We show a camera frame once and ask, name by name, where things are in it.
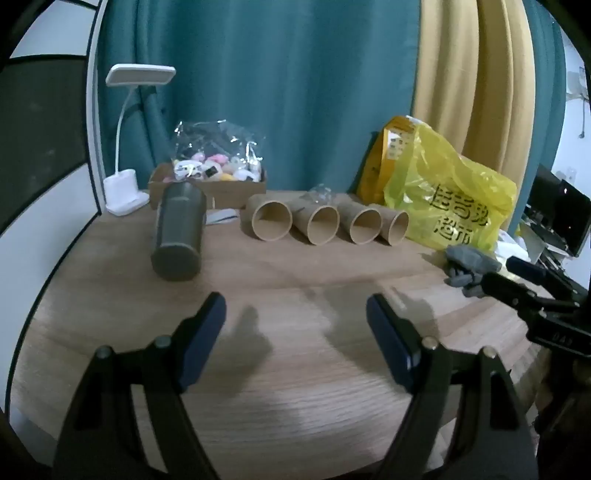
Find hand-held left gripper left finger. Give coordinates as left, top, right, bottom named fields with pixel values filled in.
left=51, top=291, right=227, bottom=480

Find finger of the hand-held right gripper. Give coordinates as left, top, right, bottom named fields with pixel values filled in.
left=480, top=272, right=578, bottom=319
left=506, top=257, right=583, bottom=301

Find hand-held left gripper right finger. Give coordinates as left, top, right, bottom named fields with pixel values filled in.
left=366, top=294, right=539, bottom=480

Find dark grey cup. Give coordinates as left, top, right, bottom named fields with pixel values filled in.
left=151, top=182, right=208, bottom=282

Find white papers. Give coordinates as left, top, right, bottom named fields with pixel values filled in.
left=495, top=226, right=548, bottom=278

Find grey cloth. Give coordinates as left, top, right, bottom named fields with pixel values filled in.
left=444, top=244, right=502, bottom=297

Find black monitor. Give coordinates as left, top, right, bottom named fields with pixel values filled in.
left=526, top=164, right=591, bottom=258

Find yellow plastic bag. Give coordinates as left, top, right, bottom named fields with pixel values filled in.
left=384, top=124, right=517, bottom=253

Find cardboard tube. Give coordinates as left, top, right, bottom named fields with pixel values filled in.
left=240, top=194, right=293, bottom=242
left=290, top=199, right=341, bottom=246
left=369, top=203, right=410, bottom=246
left=333, top=194, right=383, bottom=245

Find grey paper slip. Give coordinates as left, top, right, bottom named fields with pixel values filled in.
left=205, top=209, right=239, bottom=226

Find shallow cardboard box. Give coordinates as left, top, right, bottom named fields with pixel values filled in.
left=148, top=162, right=268, bottom=210

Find teal curtain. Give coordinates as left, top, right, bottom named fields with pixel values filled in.
left=96, top=0, right=422, bottom=216
left=505, top=0, right=567, bottom=234

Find clear plastic wrapper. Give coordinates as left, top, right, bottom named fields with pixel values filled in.
left=305, top=184, right=334, bottom=205

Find white desk lamp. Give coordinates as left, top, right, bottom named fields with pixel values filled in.
left=102, top=64, right=177, bottom=217

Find orange paper bag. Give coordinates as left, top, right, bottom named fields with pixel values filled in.
left=356, top=115, right=428, bottom=207

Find clear bag of small toys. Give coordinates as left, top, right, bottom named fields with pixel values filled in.
left=172, top=120, right=266, bottom=182

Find yellow curtain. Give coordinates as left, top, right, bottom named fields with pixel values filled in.
left=412, top=0, right=537, bottom=220

